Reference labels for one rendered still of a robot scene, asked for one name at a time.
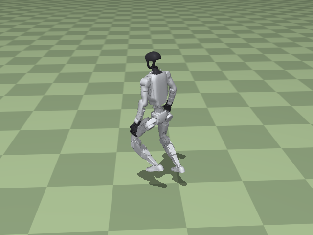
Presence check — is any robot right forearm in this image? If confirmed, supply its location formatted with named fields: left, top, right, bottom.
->
left=167, top=92, right=176, bottom=105

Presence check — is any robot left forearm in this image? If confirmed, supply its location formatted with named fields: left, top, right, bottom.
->
left=134, top=100, right=145, bottom=124

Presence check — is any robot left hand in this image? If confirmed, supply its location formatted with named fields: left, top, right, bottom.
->
left=130, top=121, right=141, bottom=137

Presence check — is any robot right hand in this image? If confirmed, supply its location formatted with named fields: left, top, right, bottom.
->
left=163, top=101, right=172, bottom=112

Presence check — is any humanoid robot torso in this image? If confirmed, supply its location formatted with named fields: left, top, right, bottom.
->
left=145, top=69, right=168, bottom=125

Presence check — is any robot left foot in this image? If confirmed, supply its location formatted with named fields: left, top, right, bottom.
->
left=146, top=164, right=164, bottom=172

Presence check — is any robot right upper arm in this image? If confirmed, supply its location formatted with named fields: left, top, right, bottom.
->
left=164, top=71, right=177, bottom=94

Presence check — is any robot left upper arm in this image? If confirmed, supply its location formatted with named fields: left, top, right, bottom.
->
left=140, top=76, right=151, bottom=107

